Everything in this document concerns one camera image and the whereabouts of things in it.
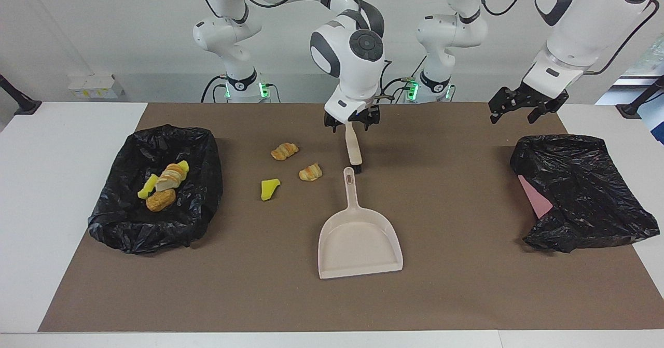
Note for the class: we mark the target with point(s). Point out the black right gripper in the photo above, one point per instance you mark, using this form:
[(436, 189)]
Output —
[(355, 116)]

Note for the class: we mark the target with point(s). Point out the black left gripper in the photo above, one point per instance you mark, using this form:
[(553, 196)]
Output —
[(529, 98)]

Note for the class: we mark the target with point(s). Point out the beige hand brush black bristles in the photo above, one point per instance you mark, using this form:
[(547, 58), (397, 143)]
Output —
[(354, 148)]

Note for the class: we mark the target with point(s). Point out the toy croissant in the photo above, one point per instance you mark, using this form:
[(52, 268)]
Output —
[(310, 172), (285, 151)]

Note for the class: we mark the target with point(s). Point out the yellow sponge piece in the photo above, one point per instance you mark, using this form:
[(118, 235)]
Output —
[(148, 188), (183, 166), (270, 189)]

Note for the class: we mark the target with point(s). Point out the beige plastic dustpan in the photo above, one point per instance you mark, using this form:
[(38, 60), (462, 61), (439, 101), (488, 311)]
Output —
[(358, 244)]

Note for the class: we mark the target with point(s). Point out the sandwich bread toy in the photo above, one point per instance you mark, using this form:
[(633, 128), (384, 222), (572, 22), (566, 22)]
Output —
[(170, 178)]

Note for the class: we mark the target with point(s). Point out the brown toy bread roll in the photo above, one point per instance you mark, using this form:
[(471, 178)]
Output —
[(161, 200)]

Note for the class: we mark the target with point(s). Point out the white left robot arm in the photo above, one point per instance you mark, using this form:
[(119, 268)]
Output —
[(586, 26)]

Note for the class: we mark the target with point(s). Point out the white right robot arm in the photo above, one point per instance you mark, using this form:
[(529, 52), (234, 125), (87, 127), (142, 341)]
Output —
[(353, 68)]

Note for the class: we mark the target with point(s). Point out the pink plastic bin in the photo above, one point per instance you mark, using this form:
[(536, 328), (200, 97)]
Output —
[(537, 200)]

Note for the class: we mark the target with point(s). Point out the black trash bag on pink bin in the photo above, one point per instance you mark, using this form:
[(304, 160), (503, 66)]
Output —
[(586, 192)]

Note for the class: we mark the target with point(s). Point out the black trash bag lined bin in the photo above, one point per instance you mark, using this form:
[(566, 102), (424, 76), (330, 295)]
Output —
[(197, 218)]

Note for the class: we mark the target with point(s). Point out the large brown table mat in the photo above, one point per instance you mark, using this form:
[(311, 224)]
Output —
[(332, 301)]

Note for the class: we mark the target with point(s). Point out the black camera stand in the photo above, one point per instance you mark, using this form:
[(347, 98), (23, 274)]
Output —
[(21, 101), (635, 108)]

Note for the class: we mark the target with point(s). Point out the white wall power strip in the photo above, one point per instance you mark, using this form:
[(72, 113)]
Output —
[(96, 86)]

